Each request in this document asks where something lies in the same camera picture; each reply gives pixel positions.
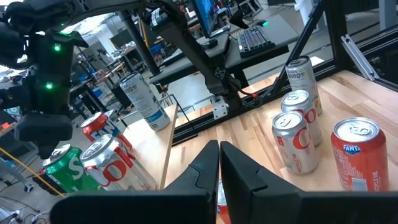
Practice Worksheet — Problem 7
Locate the black computer keyboard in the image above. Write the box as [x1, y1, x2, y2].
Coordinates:
[236, 24, 277, 59]

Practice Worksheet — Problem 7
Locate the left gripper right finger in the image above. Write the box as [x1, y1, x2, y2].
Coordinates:
[220, 141, 398, 224]

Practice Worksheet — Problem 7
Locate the white corner bracket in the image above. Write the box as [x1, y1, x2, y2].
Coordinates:
[212, 95, 229, 120]

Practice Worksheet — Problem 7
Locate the white Celsius can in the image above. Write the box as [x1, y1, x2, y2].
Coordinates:
[119, 72, 171, 132]
[285, 55, 323, 116]

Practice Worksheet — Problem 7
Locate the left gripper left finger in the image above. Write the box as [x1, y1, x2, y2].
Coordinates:
[49, 139, 220, 224]

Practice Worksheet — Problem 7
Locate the silver metal bracket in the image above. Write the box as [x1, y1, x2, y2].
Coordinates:
[340, 34, 381, 82]

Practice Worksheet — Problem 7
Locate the green Sprite can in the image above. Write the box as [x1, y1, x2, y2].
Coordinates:
[42, 143, 102, 194]

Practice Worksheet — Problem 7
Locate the silver Diet Coke can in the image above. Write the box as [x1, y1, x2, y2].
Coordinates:
[280, 89, 323, 147]
[271, 111, 320, 175]
[80, 133, 158, 191]

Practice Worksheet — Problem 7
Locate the computer monitor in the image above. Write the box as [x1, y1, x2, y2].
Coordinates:
[191, 0, 220, 38]

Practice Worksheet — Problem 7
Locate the black metal table frame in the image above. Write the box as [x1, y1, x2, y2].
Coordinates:
[172, 0, 398, 147]

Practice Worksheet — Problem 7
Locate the yellow cable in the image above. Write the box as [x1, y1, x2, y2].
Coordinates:
[0, 146, 66, 197]

